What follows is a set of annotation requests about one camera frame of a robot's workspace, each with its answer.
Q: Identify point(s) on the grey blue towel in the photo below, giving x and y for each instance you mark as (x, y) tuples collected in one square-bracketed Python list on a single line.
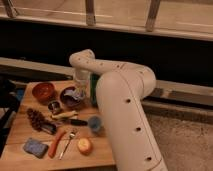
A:
[(77, 94)]

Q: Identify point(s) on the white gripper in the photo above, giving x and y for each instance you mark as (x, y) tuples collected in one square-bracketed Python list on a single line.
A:
[(81, 78)]

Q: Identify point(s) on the black handled knife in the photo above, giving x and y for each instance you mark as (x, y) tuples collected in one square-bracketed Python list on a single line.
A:
[(75, 122)]

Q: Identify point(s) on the black metal scoop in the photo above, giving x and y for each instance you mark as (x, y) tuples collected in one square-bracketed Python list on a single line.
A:
[(49, 128)]

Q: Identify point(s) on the silver fork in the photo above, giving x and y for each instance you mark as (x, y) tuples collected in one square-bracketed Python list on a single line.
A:
[(71, 137)]

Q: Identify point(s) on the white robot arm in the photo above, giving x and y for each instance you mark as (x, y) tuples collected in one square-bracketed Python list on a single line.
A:
[(119, 91)]

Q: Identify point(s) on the orange carrot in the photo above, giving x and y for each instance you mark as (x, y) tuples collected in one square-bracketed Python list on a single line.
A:
[(55, 142)]

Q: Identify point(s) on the red bowl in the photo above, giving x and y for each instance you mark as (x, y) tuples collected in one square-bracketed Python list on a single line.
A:
[(43, 92)]

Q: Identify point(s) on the small metal cup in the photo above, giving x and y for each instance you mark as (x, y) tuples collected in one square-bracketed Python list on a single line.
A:
[(54, 107)]

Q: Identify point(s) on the blue sponge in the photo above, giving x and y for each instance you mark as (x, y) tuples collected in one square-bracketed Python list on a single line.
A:
[(35, 147)]

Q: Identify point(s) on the green plastic tray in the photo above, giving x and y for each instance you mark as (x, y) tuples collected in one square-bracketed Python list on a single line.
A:
[(93, 82)]

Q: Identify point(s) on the purple bowl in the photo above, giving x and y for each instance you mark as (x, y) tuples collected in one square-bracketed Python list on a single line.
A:
[(69, 101)]

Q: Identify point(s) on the brown pine cone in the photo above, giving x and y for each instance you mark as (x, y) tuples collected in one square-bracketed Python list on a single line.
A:
[(36, 119)]

